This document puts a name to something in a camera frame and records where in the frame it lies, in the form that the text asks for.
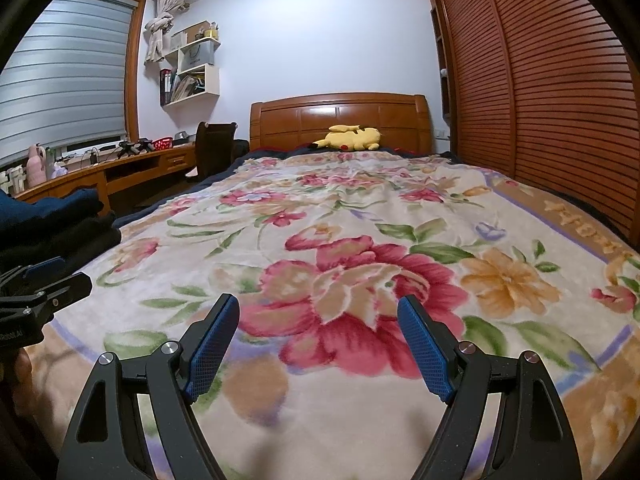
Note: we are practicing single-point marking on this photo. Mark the floral blanket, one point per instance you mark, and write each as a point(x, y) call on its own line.
point(350, 240)

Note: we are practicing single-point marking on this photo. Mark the wooden slatted wardrobe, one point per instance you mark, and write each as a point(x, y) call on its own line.
point(550, 85)

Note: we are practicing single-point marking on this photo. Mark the navy blue suit jacket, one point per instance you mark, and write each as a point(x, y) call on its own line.
point(50, 210)

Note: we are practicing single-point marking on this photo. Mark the grey window blind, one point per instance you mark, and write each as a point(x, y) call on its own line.
point(60, 80)

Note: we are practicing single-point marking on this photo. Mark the yellow container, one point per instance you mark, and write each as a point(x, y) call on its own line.
point(212, 32)

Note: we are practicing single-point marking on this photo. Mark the grey desk item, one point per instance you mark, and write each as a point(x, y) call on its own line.
point(182, 138)

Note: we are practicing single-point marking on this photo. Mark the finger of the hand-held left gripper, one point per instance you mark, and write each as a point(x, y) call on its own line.
point(70, 290)
point(45, 266)

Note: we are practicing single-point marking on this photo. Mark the black tripod device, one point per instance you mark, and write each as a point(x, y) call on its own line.
point(134, 147)

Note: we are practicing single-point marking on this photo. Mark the white paper bag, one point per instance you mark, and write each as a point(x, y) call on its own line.
point(197, 57)

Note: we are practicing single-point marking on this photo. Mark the black garment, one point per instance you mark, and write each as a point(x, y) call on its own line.
point(75, 242)

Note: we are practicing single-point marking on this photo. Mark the white wall outlet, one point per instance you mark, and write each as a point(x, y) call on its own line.
point(440, 134)

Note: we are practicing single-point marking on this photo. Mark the wooden desk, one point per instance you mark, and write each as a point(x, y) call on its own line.
point(125, 175)

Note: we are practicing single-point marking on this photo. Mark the wooden bed headboard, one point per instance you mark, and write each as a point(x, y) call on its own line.
point(300, 120)

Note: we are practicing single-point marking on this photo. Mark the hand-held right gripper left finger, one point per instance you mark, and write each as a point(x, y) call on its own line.
point(212, 345)

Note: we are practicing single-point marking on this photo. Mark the tied beige curtain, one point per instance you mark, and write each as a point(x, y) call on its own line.
point(157, 35)

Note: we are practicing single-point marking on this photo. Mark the dark brown chair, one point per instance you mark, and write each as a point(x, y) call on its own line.
point(215, 145)

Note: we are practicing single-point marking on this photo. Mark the white wall shelf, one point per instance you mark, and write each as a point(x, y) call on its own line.
point(212, 85)

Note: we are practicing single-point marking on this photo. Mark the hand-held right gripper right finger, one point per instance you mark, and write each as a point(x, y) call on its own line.
point(425, 345)

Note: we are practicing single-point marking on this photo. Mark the yellow plush toy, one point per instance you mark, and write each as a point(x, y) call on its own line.
point(355, 139)

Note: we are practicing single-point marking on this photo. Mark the red basket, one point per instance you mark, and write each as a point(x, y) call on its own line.
point(162, 144)

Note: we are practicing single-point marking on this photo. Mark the row of books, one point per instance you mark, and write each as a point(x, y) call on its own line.
point(180, 87)

